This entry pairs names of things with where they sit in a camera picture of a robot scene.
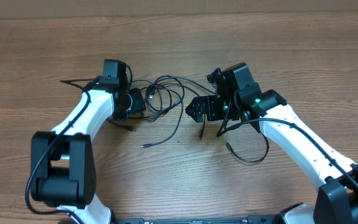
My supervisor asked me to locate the black usb cable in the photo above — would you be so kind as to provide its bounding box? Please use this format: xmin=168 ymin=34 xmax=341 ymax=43
xmin=106 ymin=79 xmax=186 ymax=148

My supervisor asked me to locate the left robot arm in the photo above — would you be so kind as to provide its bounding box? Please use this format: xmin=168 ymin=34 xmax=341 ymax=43
xmin=25 ymin=59 xmax=145 ymax=223

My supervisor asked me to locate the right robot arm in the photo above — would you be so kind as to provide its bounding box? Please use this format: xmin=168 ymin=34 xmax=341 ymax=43
xmin=186 ymin=62 xmax=358 ymax=223

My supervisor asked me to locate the cardboard backdrop panel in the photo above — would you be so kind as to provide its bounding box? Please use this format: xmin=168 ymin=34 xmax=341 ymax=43
xmin=0 ymin=0 xmax=358 ymax=19

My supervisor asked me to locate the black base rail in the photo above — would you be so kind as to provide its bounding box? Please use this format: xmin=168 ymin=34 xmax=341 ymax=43
xmin=110 ymin=203 xmax=323 ymax=224

